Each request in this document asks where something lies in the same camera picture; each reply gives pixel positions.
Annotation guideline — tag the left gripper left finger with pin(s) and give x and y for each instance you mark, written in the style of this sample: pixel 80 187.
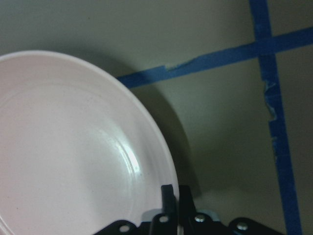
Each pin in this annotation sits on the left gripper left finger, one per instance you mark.
pixel 169 203

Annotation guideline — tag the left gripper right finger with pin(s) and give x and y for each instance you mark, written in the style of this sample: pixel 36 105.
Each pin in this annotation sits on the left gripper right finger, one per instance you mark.
pixel 186 203

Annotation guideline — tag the pink plate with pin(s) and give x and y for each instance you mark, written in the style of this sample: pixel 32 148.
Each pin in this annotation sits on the pink plate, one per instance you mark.
pixel 78 150

